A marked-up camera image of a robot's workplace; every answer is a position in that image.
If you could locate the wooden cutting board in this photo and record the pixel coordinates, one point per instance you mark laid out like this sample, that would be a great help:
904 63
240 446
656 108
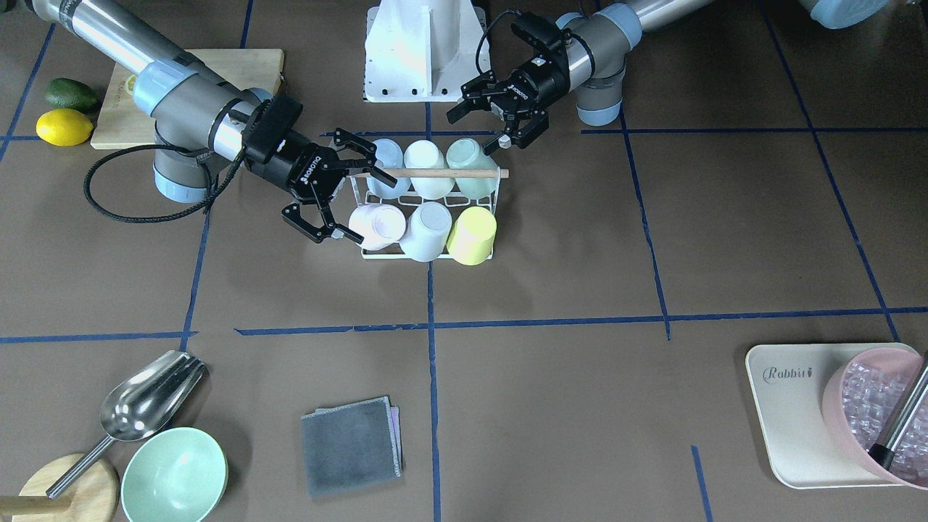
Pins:
121 124

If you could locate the beige serving tray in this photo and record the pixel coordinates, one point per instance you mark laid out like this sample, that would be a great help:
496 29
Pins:
788 382

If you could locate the wooden mug tree stand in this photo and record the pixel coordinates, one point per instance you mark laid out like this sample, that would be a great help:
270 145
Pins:
93 497

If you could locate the mint green bowl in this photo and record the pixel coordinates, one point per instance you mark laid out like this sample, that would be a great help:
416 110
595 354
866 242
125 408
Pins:
177 475

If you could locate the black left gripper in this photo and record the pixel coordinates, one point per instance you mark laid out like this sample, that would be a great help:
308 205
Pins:
534 81

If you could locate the white wire cup rack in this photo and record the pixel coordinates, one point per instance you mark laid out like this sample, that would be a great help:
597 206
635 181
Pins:
363 196

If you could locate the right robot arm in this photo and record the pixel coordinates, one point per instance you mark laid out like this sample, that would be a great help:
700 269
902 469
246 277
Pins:
206 128

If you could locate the white cup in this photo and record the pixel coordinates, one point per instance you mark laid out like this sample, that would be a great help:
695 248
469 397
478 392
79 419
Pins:
425 155

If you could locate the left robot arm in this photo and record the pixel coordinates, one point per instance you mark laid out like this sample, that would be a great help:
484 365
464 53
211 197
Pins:
583 54

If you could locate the metal scoop wooden handle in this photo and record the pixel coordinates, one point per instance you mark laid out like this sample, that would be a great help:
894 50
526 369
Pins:
138 408

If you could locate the light blue cup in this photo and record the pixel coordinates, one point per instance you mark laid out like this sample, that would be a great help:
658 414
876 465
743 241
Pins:
389 155

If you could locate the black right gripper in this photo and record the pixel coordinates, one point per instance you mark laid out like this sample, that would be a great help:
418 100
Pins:
295 164

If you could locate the pink cup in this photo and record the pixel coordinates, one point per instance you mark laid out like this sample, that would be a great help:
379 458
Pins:
379 225

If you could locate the yellow cup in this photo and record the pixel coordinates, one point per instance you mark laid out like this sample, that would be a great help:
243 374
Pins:
471 238

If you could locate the whole yellow lemon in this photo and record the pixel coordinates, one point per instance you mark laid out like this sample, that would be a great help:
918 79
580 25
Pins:
64 127

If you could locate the pink bowl with ice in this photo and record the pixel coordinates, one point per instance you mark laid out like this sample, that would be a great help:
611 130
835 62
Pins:
857 404

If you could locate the green avocado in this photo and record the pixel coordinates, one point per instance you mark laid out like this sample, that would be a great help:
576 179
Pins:
66 93

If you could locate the grey cup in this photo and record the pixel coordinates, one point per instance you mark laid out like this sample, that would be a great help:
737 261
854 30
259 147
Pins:
427 231

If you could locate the grey folded cloth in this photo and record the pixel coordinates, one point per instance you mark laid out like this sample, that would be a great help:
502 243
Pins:
351 447

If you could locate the metal tongs black handle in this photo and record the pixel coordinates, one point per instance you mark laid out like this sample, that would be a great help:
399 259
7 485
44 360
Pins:
905 410

